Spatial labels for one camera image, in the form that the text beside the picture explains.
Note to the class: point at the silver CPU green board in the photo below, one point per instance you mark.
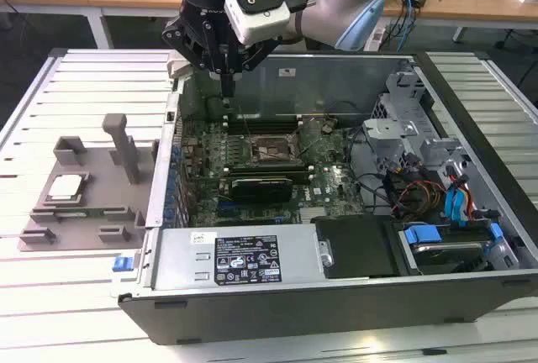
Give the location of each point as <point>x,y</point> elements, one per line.
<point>65,186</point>

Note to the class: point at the silver heat sink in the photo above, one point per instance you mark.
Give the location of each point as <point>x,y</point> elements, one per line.
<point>315,214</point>

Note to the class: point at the CPU socket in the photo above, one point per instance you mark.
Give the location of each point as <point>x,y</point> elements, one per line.
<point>273,148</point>

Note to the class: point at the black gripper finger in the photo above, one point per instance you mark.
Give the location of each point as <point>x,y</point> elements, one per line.
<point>258,54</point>
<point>180,41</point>

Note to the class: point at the black drive bay cover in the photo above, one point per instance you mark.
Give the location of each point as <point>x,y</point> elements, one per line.
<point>357,245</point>

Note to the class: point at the blue case latch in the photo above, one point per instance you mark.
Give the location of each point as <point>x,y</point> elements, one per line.
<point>122,263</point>

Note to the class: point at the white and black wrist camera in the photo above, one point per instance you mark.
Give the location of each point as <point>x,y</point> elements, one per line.
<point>260,22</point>

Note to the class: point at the black graphics card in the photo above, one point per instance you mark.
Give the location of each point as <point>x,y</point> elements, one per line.
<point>260,190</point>

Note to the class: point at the green RAM stick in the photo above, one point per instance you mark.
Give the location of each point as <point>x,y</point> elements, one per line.
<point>90,212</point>

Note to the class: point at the silver power supply with label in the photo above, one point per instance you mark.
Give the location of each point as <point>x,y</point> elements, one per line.
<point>180,254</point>

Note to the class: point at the green motherboard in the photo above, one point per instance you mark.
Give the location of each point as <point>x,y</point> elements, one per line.
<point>332,178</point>

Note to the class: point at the white power strip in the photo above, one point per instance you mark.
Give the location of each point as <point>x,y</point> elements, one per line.
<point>375,39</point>

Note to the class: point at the black open PC case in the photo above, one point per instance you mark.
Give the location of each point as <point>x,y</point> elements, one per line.
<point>294,317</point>

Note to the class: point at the silver metal drive cage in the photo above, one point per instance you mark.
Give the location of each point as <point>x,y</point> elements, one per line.
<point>388,127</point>

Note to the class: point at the grey parts rack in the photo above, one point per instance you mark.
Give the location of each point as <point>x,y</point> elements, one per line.
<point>96,195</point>

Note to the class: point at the hard disk in blue carrier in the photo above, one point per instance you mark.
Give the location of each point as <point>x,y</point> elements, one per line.
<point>420,235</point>

